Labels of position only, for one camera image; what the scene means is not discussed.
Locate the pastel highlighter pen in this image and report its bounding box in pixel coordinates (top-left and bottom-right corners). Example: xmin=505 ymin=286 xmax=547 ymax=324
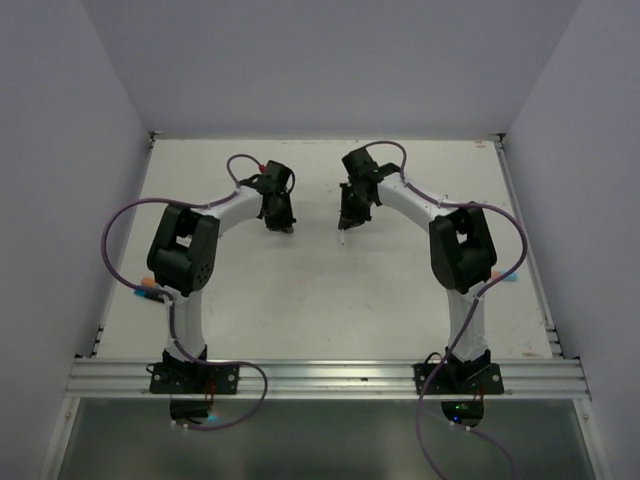
xmin=491 ymin=270 xmax=518 ymax=282

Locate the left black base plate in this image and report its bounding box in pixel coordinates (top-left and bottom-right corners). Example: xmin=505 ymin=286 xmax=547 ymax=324
xmin=146 ymin=361 xmax=240 ymax=395

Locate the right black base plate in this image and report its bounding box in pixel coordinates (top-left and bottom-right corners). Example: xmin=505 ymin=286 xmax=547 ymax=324
xmin=412 ymin=349 xmax=505 ymax=395

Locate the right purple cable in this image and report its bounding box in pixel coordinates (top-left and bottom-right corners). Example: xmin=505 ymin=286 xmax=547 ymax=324
xmin=360 ymin=141 xmax=530 ymax=480

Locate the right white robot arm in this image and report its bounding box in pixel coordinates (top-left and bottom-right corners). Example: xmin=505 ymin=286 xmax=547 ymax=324
xmin=338 ymin=147 xmax=497 ymax=393

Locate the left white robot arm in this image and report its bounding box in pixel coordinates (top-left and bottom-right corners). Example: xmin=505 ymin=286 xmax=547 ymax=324
xmin=147 ymin=160 xmax=296 ymax=393

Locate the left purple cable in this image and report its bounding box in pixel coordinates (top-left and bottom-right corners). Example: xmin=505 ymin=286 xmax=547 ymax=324
xmin=102 ymin=153 xmax=269 ymax=432

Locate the purple cable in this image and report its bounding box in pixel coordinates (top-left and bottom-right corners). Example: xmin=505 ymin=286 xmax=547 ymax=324
xmin=360 ymin=141 xmax=530 ymax=480
xmin=102 ymin=153 xmax=269 ymax=432

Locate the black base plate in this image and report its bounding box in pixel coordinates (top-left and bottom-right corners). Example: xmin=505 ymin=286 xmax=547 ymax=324
xmin=412 ymin=349 xmax=505 ymax=395
xmin=146 ymin=361 xmax=240 ymax=395

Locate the aluminium front rail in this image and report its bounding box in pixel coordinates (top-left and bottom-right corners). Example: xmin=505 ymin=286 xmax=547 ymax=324
xmin=64 ymin=358 xmax=590 ymax=400

